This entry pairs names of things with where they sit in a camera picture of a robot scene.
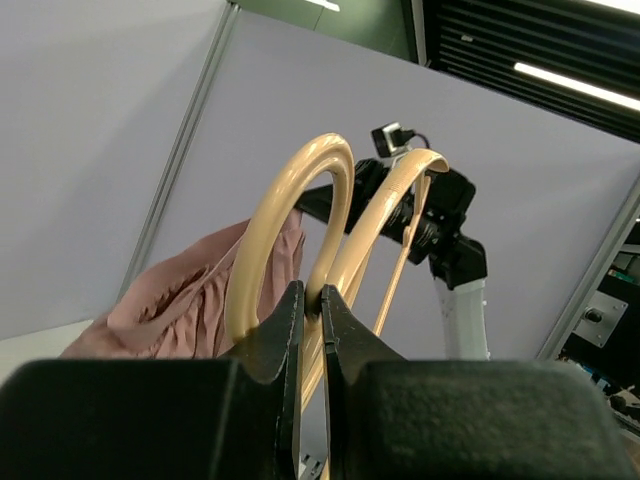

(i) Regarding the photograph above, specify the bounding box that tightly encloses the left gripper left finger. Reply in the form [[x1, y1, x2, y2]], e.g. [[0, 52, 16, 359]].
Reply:
[[1, 281, 304, 479]]

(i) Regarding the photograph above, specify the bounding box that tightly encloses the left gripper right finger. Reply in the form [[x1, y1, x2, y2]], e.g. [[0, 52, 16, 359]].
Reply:
[[321, 286, 628, 479]]

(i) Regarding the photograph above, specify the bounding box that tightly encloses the pink skirt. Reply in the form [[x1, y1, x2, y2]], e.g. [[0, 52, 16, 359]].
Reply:
[[59, 208, 307, 360]]

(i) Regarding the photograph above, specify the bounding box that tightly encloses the beige hanger front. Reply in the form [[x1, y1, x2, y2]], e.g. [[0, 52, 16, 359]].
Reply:
[[223, 132, 450, 480]]

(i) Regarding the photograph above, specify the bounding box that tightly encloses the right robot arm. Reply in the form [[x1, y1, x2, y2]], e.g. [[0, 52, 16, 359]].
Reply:
[[296, 159, 490, 360]]

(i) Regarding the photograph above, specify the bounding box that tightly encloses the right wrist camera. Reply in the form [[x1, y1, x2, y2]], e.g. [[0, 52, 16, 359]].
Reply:
[[371, 122, 415, 158]]

